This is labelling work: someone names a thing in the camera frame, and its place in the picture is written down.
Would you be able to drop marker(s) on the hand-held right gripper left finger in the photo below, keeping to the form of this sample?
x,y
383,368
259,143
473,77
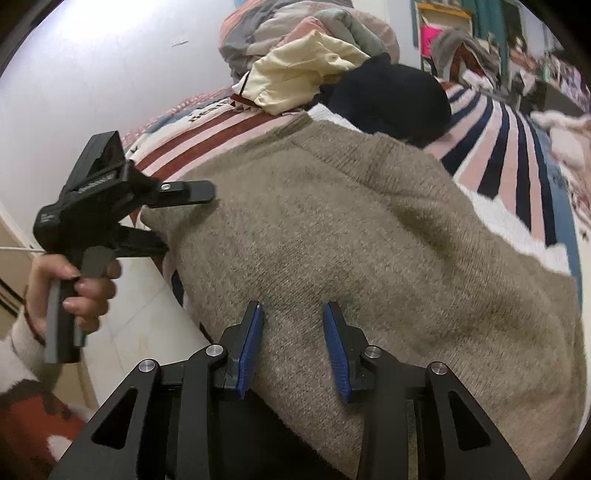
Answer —
x,y
247,350

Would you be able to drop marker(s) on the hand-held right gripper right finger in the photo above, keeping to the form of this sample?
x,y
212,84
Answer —
x,y
337,355

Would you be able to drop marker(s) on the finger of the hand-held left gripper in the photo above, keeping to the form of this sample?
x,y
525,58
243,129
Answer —
x,y
143,240
189,191

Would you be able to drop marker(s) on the brown knitted sweater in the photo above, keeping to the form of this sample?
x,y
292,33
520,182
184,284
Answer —
x,y
369,230

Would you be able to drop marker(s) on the person's left forearm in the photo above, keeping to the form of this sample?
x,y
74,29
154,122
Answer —
x,y
23,350

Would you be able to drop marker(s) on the chair with grey clothes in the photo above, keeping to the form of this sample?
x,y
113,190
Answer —
x,y
466,50

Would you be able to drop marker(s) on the person's left hand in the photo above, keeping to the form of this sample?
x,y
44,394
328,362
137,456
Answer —
x,y
90,295

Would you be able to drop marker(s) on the cream garment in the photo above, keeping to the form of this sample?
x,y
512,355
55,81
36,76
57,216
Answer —
x,y
295,64

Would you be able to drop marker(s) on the pink grey duvet pile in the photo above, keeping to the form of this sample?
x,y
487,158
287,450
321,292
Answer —
x,y
286,18

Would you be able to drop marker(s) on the person's red white fleece clothing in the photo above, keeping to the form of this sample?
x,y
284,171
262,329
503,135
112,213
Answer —
x,y
32,429

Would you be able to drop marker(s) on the black garment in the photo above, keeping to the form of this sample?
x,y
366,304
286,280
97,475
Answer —
x,y
392,92

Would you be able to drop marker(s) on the yellow shelf unit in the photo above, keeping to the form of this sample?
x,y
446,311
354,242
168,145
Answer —
x,y
434,27

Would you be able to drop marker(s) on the white fluffy blanket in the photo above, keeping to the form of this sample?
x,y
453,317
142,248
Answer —
x,y
563,134

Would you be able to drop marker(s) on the teal curtain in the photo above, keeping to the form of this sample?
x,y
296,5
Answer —
x,y
485,16

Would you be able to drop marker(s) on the cluttered desk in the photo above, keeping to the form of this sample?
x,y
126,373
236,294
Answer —
x,y
554,78

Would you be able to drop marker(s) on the white light switch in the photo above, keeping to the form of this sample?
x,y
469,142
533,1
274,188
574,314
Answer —
x,y
180,41

